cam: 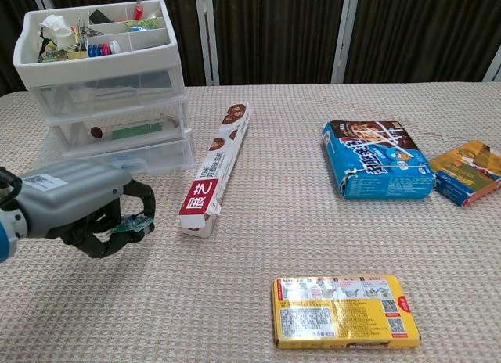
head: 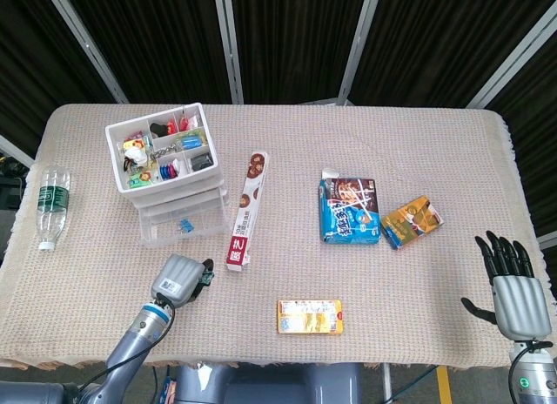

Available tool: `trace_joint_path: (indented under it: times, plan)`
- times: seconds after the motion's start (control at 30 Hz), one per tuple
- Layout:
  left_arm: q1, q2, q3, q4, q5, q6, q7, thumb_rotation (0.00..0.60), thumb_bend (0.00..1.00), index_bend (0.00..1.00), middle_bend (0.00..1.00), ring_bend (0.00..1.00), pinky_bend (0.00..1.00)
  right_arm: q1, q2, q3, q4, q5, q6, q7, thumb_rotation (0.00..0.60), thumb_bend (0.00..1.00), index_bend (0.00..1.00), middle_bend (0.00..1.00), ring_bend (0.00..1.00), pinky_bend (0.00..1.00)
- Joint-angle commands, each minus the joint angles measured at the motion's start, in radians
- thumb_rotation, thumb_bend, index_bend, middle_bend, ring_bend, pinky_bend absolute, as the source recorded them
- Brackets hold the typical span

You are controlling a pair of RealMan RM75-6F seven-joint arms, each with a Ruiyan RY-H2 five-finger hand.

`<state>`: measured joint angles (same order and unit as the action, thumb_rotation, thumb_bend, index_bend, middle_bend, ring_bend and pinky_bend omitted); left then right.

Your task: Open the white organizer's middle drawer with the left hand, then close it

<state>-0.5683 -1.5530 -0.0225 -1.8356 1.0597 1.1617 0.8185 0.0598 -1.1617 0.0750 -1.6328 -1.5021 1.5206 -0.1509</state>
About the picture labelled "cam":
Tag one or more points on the left black grey robot hand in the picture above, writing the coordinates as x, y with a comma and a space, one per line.
70, 198

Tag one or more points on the row of coloured magnets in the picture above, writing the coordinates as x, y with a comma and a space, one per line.
99, 50

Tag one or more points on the long green strip board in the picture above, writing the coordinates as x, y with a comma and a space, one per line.
137, 130

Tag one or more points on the white round magnet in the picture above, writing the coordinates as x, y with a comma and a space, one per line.
116, 47

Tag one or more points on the white plastic drawer unit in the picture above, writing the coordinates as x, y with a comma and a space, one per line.
98, 67

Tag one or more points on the beige woven tablecloth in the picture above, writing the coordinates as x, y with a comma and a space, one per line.
274, 241

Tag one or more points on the small black item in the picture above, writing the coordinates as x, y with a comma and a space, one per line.
99, 15

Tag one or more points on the small orange blue box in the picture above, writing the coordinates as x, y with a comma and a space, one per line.
466, 171

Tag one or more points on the red plastic item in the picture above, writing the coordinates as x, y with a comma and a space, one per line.
138, 10

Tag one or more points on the blue cookie box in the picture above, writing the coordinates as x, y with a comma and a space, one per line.
375, 163

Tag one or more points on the small brown disc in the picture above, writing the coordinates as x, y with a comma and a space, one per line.
95, 132

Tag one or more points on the long white baking paper box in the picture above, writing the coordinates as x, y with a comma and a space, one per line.
219, 163

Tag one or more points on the clear plastic drawer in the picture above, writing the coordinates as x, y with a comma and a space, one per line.
102, 97
176, 163
78, 142

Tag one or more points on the green yellow packet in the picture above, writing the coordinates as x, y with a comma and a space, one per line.
145, 24

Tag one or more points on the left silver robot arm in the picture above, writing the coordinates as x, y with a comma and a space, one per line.
8, 238

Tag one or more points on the small green circuit board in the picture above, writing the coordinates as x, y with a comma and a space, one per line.
131, 224

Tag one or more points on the flat yellow food box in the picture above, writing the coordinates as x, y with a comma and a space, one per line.
344, 312

